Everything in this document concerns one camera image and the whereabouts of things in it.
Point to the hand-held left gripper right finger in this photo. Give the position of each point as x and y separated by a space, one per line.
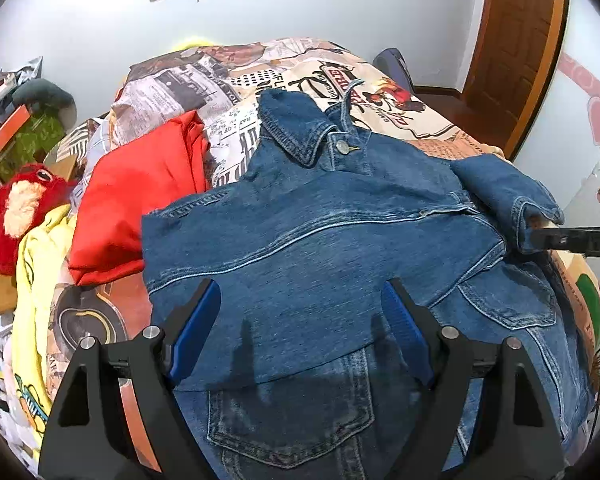
405 330

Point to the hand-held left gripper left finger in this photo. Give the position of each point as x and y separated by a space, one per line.
197 330

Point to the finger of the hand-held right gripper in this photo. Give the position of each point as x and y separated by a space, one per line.
570 240

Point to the blue denim jacket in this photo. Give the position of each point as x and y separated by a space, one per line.
330 240

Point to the white panel with stickers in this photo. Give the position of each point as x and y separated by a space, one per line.
592 195

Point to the wooden door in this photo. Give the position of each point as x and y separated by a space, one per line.
515 50

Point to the red garment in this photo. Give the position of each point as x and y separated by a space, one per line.
130 200

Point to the yellow garment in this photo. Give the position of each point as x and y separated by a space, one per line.
35 280

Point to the printed bed sheet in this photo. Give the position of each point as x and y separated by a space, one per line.
420 125

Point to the red plush toy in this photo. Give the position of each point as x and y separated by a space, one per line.
0 255

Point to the grey bag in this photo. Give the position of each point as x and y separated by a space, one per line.
392 67

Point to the green box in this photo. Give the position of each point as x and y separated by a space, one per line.
30 145

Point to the orange box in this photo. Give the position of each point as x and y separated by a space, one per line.
11 127

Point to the grey cloth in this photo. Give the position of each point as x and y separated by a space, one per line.
50 95

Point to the pile of clutter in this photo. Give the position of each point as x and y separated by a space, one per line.
0 85

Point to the pink wall sticker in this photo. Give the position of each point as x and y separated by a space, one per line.
590 90

